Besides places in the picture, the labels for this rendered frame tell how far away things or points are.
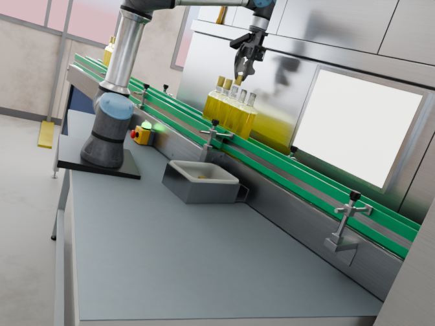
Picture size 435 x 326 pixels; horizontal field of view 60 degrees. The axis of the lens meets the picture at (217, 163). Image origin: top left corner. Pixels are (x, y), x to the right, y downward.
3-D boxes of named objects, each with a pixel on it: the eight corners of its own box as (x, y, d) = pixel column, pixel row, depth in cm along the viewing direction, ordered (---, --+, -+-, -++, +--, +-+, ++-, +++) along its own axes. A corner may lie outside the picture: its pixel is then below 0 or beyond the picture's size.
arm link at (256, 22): (248, 14, 152) (261, 21, 157) (244, 26, 153) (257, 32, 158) (260, 16, 146) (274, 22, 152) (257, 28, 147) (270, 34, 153)
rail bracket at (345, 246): (353, 265, 110) (384, 196, 105) (319, 272, 99) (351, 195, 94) (340, 256, 114) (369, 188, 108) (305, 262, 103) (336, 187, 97)
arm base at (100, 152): (77, 160, 127) (84, 132, 125) (82, 147, 141) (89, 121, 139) (122, 171, 132) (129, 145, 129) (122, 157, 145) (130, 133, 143)
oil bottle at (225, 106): (226, 147, 167) (241, 100, 161) (216, 145, 163) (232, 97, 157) (219, 142, 171) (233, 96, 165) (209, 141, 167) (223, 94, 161)
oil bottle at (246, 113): (243, 156, 158) (259, 107, 153) (233, 155, 155) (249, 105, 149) (234, 151, 162) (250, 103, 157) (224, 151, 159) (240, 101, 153)
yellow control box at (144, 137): (151, 146, 180) (155, 131, 178) (137, 145, 175) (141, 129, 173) (145, 141, 185) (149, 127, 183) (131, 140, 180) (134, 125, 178)
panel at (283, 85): (388, 195, 123) (434, 93, 114) (384, 195, 121) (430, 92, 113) (224, 115, 188) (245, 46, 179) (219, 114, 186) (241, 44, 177)
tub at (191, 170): (235, 202, 140) (242, 181, 138) (186, 202, 125) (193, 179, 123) (208, 183, 152) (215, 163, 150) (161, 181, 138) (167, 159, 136)
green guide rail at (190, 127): (207, 147, 152) (213, 129, 150) (205, 147, 152) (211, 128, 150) (74, 64, 278) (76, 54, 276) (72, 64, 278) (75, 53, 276)
